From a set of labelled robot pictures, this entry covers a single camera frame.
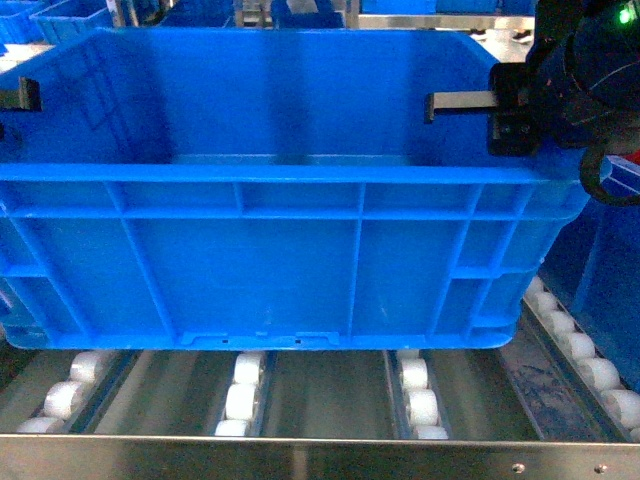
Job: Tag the left gripper finger in crate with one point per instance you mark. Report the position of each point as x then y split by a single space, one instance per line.
26 97

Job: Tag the metal roller shelf rack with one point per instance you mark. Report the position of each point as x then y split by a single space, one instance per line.
517 411

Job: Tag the neighbouring blue box right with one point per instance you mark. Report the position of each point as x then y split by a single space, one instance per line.
593 269

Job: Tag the blue bin on shelf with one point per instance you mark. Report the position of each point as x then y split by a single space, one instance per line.
66 20

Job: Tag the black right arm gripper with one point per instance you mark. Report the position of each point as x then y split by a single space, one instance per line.
512 130

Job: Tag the large blue plastic crate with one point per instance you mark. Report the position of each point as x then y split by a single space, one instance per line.
222 189

